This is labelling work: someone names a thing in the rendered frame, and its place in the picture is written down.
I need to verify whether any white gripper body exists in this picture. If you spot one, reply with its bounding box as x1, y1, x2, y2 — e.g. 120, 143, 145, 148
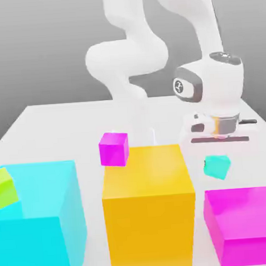
183, 133, 254, 159

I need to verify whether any large magenta box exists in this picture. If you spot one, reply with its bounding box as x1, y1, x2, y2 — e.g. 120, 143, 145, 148
201, 186, 266, 266

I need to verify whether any large orange box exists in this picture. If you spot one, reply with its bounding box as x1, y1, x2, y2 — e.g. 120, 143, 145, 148
98, 142, 201, 266

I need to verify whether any small magenta cube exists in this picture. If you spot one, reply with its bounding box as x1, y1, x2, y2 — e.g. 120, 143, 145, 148
97, 130, 131, 169

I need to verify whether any small teal cube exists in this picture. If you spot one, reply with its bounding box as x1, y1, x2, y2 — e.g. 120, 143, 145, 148
202, 153, 233, 182

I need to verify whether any small lime green cube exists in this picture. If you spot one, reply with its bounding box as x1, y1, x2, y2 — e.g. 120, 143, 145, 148
0, 166, 20, 211

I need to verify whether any large cyan box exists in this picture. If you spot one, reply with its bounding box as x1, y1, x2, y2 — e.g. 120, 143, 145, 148
0, 159, 90, 266

